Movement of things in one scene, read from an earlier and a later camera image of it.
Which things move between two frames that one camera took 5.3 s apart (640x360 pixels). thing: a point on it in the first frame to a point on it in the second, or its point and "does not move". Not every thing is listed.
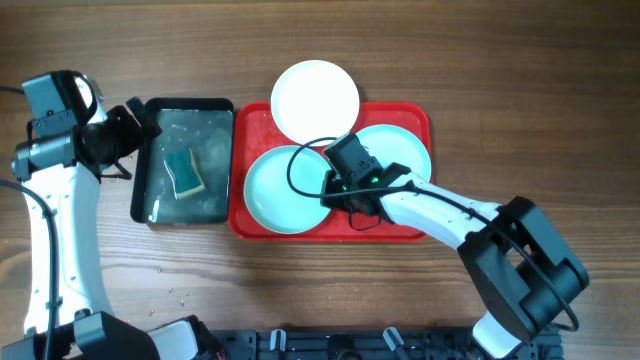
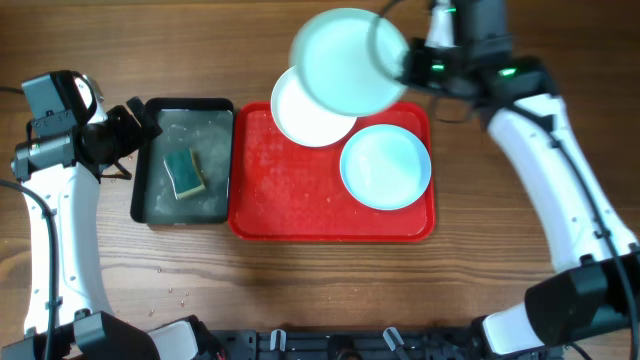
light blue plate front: x=269 y=198 to x=347 y=60
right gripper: x=331 y=181 to x=414 y=51
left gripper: x=133 y=134 does not move
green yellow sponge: x=185 y=177 does not move
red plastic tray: x=256 y=132 does not move
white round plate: x=314 y=100 does not move
